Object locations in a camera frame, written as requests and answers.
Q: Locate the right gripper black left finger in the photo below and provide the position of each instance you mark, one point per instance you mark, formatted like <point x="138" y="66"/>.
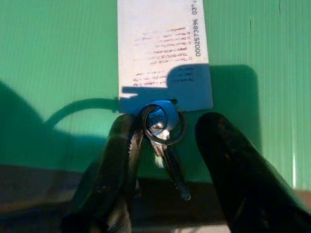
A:
<point x="109" y="174"/>

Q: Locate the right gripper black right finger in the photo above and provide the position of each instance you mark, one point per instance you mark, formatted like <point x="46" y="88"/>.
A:
<point x="243" y="182"/>

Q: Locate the silver key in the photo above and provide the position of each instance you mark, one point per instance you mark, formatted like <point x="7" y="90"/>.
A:
<point x="175" y="167"/>

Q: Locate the white printed key card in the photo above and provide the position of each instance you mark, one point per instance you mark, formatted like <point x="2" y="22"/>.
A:
<point x="155" y="24"/>

